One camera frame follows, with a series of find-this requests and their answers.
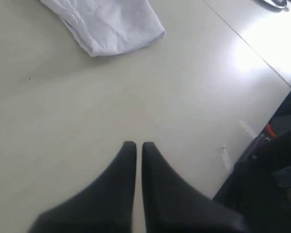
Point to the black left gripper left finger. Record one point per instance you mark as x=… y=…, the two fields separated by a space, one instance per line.
x=105 y=206

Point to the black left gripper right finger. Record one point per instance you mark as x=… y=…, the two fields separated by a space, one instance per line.
x=171 y=205

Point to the white t-shirt with red logo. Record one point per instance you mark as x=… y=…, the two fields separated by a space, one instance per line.
x=109 y=27

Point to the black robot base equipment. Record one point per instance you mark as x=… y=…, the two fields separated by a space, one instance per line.
x=259 y=188

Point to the silver tool on table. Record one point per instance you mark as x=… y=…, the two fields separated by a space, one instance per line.
x=279 y=4

